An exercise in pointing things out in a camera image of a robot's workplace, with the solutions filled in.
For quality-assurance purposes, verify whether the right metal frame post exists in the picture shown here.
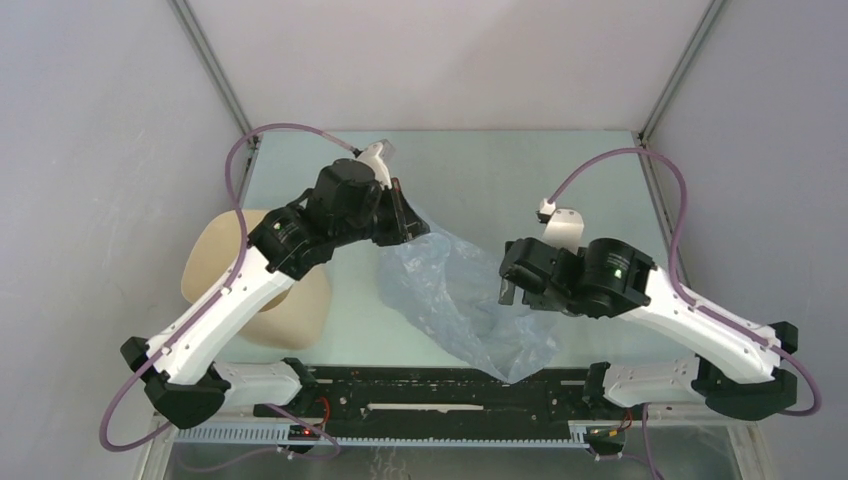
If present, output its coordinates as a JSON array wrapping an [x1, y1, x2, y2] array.
[[638, 0, 731, 145]]

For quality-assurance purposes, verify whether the beige trash bin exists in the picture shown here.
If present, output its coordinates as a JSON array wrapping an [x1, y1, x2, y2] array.
[[181, 210, 332, 350]]

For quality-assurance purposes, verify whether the metal frame post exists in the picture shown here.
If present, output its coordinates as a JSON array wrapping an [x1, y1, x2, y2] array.
[[638, 0, 731, 145], [167, 0, 253, 134]]

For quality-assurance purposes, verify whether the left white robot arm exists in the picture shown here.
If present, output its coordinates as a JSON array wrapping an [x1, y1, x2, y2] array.
[[121, 159, 430, 429]]

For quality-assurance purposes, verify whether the blue plastic trash bag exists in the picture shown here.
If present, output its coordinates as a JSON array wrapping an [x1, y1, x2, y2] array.
[[377, 222, 561, 384]]

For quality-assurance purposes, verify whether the left metal frame post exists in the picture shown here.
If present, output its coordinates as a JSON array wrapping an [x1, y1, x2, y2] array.
[[167, 0, 253, 134]]

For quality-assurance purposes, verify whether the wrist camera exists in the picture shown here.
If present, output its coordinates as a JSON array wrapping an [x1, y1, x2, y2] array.
[[355, 139, 395, 189], [537, 198, 585, 254]]

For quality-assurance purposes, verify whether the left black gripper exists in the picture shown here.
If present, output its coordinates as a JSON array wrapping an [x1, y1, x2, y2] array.
[[333, 177, 429, 247]]

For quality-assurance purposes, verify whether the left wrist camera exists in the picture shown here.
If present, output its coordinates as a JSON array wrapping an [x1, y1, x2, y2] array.
[[355, 139, 395, 189]]

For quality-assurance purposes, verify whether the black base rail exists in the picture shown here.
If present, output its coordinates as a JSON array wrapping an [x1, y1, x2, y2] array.
[[253, 366, 636, 439]]

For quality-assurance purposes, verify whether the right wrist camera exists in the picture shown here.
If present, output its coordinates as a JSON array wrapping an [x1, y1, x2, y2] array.
[[537, 198, 585, 254]]

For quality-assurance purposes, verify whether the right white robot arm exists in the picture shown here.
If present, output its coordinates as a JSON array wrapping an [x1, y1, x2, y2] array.
[[499, 238, 798, 421]]

